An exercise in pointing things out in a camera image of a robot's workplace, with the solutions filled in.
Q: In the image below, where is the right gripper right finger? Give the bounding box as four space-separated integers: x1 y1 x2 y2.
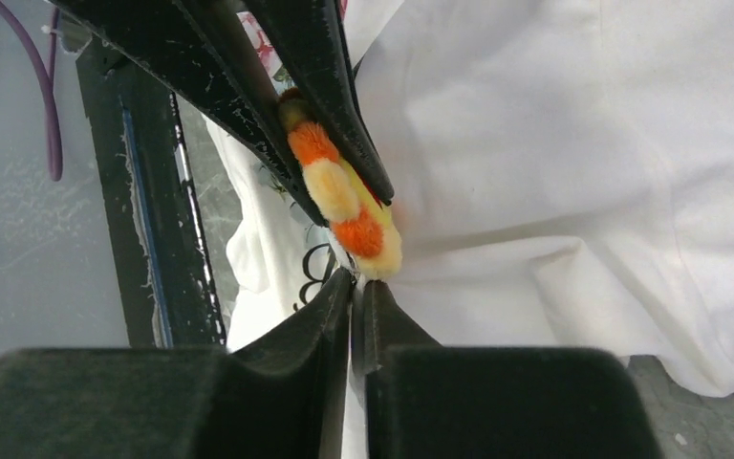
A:
351 281 661 458

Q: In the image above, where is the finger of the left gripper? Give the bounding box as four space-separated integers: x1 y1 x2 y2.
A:
57 0 325 226
246 0 395 206

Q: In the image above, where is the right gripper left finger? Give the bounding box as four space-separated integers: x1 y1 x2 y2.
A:
0 270 352 458

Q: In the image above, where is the orange yellow pompom brooch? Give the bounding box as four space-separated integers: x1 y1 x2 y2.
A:
278 88 402 280

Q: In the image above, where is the white printed t-shirt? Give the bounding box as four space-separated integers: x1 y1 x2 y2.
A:
205 0 734 459

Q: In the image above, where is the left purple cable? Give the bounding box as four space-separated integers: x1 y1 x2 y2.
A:
0 0 64 183

